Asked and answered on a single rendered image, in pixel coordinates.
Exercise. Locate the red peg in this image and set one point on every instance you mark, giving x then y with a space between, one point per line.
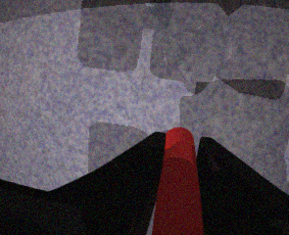
178 209

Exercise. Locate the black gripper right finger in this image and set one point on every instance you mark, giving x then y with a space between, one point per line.
236 200

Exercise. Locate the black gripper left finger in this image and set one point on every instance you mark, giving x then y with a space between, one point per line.
116 199

